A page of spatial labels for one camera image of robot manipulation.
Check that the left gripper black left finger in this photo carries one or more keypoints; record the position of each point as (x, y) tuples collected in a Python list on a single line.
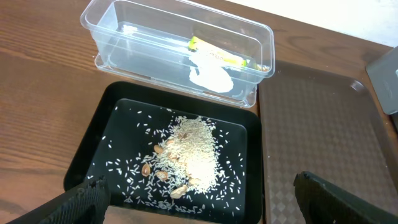
[(85, 203)]

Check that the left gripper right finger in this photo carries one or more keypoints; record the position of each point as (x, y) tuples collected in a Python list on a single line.
[(323, 202)]

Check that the leftover rice pile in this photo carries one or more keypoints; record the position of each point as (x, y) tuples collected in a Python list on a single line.
[(162, 159)]

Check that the green orange snack wrapper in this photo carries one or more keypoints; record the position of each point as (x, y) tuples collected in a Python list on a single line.
[(204, 53)]

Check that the black waste tray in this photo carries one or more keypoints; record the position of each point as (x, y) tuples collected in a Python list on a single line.
[(140, 96)]

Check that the grey dishwasher rack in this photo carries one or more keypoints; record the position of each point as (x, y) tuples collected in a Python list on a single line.
[(383, 76)]

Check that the clear plastic waste bin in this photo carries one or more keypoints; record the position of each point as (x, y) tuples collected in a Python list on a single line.
[(148, 40)]

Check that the brown serving tray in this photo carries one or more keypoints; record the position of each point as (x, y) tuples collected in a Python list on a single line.
[(327, 124)]

